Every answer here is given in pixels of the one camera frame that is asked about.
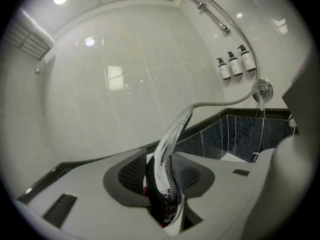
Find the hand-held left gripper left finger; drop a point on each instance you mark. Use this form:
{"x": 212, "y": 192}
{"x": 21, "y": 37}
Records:
{"x": 87, "y": 196}

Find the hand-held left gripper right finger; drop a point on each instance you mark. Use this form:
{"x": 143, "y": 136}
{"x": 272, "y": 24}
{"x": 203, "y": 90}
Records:
{"x": 225, "y": 196}

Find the chrome shower head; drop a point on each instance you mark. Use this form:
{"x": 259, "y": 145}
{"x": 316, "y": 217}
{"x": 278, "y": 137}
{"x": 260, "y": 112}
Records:
{"x": 170, "y": 139}

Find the white bathtub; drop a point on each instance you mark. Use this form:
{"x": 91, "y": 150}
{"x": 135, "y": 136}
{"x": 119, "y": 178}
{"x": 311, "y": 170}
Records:
{"x": 237, "y": 158}

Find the chrome tub spout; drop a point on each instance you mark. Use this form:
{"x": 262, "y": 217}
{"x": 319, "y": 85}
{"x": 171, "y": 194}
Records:
{"x": 255, "y": 157}

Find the chrome mixer valve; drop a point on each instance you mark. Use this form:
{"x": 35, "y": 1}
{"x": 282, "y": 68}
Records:
{"x": 265, "y": 91}

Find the folded white towels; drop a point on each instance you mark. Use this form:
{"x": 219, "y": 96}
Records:
{"x": 32, "y": 26}

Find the small chrome wall hook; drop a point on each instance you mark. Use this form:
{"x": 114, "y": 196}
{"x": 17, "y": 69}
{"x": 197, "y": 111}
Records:
{"x": 37, "y": 71}

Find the chrome shower slide rail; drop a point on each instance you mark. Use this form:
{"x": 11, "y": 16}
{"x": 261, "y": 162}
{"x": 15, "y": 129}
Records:
{"x": 215, "y": 17}

